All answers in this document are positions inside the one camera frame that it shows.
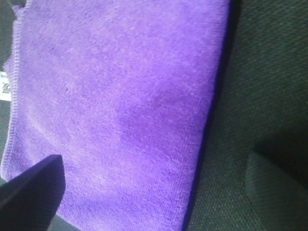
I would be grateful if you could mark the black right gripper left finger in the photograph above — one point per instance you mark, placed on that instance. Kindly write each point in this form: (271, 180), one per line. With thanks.
(29, 201)

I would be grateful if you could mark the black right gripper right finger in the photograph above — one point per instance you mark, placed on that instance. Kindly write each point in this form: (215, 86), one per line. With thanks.
(279, 201)

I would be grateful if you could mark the purple microfibre towel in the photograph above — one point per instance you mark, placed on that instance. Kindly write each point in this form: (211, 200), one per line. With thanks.
(121, 89)

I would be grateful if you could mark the black fabric table mat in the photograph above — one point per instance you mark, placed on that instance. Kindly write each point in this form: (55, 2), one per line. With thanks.
(259, 104)

